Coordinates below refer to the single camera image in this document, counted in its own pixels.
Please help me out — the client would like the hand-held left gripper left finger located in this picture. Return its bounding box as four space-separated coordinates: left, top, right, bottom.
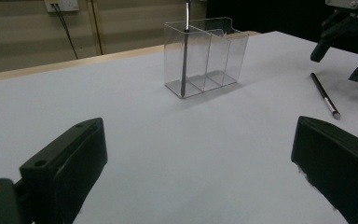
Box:
19 117 109 224

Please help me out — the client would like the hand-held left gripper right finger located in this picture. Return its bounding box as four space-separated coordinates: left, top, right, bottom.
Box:
290 115 358 224

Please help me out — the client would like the black pen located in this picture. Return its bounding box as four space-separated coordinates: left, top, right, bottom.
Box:
179 0 193 97
310 72 342 121

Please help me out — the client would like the clear acrylic organizer box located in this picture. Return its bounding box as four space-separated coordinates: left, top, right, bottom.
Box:
163 16 250 100

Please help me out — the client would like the black wall cable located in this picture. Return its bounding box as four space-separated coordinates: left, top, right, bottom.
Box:
51 3 79 61

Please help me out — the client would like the vertical wall trim strip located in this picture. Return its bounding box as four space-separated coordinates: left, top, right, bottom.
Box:
86 0 104 56

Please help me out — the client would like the white wall outlet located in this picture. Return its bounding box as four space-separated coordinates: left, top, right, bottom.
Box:
44 0 80 13

